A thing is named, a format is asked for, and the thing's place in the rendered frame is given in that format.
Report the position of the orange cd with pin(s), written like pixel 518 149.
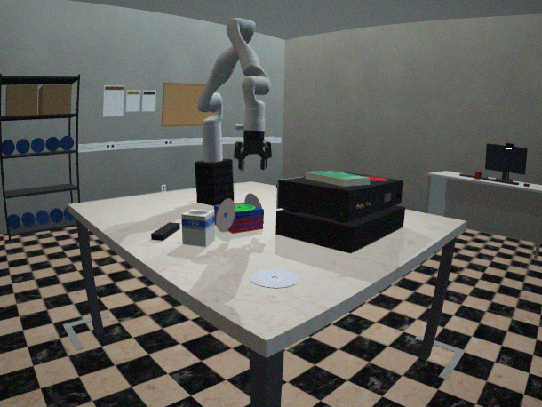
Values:
pixel 252 200

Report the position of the black rectangular bar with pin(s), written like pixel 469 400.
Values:
pixel 164 232

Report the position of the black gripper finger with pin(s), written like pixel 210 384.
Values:
pixel 241 155
pixel 264 154

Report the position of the grey disc with centre hole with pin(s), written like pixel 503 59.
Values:
pixel 224 223

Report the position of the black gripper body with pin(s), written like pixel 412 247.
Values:
pixel 253 138

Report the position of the silver cd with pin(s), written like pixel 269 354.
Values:
pixel 284 278

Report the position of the green cd with red label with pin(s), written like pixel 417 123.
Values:
pixel 244 207

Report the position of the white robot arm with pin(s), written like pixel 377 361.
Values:
pixel 255 82

